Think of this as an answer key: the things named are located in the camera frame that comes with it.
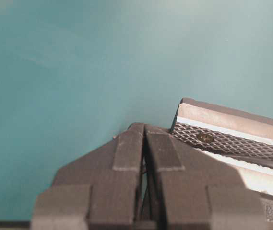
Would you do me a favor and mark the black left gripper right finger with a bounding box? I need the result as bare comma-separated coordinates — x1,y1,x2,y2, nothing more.
145,125,268,230

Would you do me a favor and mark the grey bench vise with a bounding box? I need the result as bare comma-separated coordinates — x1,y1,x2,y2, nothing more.
170,98,273,230

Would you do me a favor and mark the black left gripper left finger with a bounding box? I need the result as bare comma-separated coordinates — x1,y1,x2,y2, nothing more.
31,123,144,230

